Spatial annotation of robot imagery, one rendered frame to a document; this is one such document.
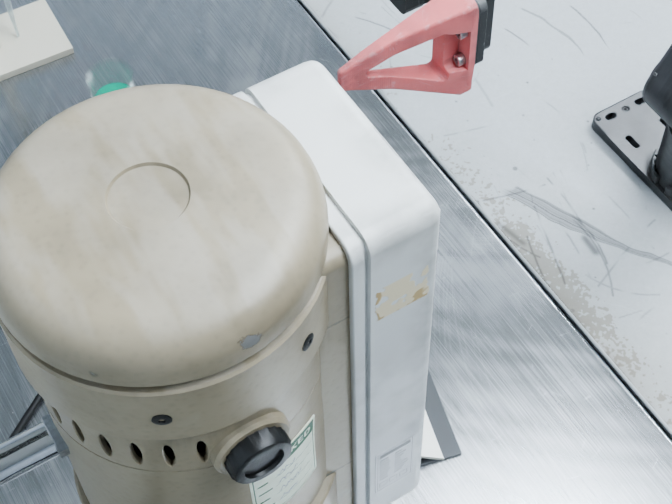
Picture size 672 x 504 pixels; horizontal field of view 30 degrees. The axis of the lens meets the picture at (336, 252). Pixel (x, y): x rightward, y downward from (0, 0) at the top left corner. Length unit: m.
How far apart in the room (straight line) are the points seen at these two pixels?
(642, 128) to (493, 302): 0.24
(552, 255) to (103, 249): 0.79
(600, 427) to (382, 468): 0.54
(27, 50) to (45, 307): 0.95
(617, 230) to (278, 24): 0.40
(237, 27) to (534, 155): 0.33
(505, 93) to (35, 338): 0.91
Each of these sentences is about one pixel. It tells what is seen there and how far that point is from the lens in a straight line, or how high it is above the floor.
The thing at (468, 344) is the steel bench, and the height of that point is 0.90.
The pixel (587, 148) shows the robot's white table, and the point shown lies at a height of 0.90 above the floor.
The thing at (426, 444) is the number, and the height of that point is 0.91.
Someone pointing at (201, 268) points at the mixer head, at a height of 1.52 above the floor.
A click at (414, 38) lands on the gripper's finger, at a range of 0.67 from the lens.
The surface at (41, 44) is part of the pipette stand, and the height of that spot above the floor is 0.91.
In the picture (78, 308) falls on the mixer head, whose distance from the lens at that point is 0.34.
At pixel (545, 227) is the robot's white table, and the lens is 1.12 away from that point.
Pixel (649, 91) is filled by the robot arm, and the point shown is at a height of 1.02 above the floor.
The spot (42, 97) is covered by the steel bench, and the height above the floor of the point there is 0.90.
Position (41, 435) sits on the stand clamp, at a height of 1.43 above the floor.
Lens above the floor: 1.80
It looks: 55 degrees down
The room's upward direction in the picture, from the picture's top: 2 degrees counter-clockwise
